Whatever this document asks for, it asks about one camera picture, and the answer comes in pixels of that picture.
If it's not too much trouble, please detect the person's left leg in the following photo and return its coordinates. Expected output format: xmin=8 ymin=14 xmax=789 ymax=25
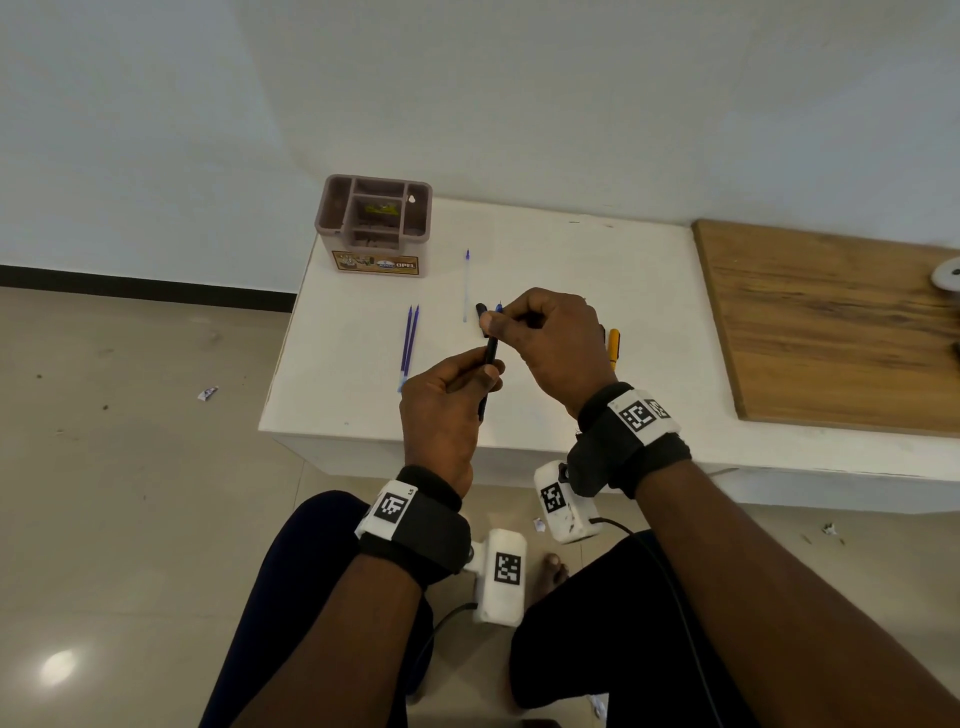
xmin=198 ymin=490 xmax=437 ymax=728

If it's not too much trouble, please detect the person's foot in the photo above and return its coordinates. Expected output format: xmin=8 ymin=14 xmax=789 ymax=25
xmin=524 ymin=552 xmax=570 ymax=603

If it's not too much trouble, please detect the person's right forearm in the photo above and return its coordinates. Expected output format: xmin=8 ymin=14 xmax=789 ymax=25
xmin=633 ymin=459 xmax=960 ymax=728

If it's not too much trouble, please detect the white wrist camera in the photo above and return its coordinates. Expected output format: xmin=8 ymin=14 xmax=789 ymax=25
xmin=471 ymin=528 xmax=528 ymax=628
xmin=533 ymin=460 xmax=604 ymax=546

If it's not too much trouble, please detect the black left camera cable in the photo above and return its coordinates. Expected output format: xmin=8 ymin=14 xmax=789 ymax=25
xmin=408 ymin=601 xmax=480 ymax=702

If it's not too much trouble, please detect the blue pen refill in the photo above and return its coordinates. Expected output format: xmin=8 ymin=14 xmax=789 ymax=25
xmin=396 ymin=304 xmax=414 ymax=394
xmin=400 ymin=303 xmax=421 ymax=385

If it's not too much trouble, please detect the black camera cable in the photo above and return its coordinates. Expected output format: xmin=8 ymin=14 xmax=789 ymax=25
xmin=588 ymin=516 xmax=726 ymax=728
xmin=408 ymin=601 xmax=480 ymax=702

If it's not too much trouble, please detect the person's left forearm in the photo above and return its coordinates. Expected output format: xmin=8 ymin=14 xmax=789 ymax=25
xmin=231 ymin=553 xmax=426 ymax=728

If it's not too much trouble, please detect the wooden board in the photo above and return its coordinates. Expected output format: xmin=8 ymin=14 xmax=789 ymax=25
xmin=691 ymin=219 xmax=960 ymax=438

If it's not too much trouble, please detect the person's right hand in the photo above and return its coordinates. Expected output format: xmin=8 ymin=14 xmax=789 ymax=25
xmin=479 ymin=288 xmax=621 ymax=421

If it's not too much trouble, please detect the brown plastic organizer box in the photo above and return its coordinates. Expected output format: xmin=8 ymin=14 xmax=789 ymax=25
xmin=314 ymin=174 xmax=434 ymax=279

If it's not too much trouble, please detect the black left wrist strap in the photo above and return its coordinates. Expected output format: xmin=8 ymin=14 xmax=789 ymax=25
xmin=354 ymin=465 xmax=473 ymax=591

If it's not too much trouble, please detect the person's right leg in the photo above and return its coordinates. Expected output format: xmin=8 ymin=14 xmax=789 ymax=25
xmin=509 ymin=528 xmax=760 ymax=728

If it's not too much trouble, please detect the black pen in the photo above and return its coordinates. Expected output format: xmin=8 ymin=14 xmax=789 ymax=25
xmin=475 ymin=302 xmax=501 ymax=422

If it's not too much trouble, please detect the black wrist strap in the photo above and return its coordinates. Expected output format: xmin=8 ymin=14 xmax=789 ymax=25
xmin=354 ymin=465 xmax=473 ymax=591
xmin=566 ymin=382 xmax=693 ymax=501

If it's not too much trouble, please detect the person's leg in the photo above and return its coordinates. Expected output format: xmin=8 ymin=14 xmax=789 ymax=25
xmin=198 ymin=490 xmax=437 ymax=728
xmin=509 ymin=528 xmax=760 ymax=728

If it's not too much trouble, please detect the black baseboard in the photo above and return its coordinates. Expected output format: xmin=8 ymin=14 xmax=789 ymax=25
xmin=0 ymin=264 xmax=298 ymax=315

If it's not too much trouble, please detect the person's left hand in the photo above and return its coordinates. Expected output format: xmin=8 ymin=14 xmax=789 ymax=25
xmin=399 ymin=346 xmax=506 ymax=498

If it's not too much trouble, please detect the black right wrist strap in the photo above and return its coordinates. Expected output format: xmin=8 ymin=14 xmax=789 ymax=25
xmin=566 ymin=382 xmax=693 ymax=501

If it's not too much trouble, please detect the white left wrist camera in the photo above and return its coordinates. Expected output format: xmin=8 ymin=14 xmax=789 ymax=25
xmin=471 ymin=528 xmax=528 ymax=628

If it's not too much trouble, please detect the black right camera cable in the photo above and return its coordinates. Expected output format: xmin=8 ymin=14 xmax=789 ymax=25
xmin=588 ymin=516 xmax=726 ymax=728

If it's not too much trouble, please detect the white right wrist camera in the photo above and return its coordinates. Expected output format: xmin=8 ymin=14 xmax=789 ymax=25
xmin=533 ymin=460 xmax=604 ymax=546

